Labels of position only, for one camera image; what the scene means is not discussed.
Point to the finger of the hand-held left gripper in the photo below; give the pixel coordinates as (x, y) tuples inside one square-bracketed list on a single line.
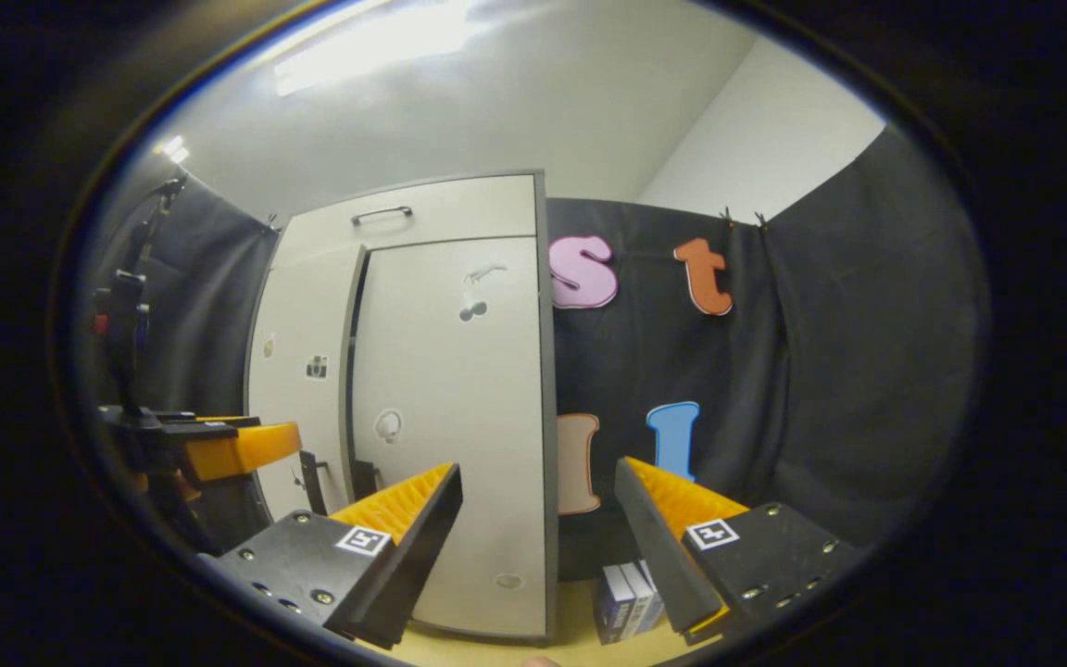
[(172, 419), (237, 451)]

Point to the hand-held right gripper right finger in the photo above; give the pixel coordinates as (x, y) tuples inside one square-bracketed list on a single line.
[(654, 547)]

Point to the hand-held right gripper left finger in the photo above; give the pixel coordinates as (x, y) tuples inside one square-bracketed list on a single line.
[(427, 533)]

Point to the white cabinet door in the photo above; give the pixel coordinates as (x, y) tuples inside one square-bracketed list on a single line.
[(459, 417), (302, 315)]

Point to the white grey cabinet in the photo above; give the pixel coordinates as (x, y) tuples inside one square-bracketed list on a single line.
[(550, 371)]

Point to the white cabinet drawer front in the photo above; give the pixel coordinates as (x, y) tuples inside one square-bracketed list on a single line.
[(478, 208)]

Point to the grey small box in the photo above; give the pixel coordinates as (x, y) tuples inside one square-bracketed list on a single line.
[(637, 602)]

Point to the light blue small box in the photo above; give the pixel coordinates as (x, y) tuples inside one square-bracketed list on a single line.
[(653, 611)]

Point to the dark blue small box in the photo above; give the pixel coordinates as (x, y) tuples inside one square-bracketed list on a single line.
[(609, 611)]

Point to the small ceiling light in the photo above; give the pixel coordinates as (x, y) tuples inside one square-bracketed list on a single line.
[(174, 148)]

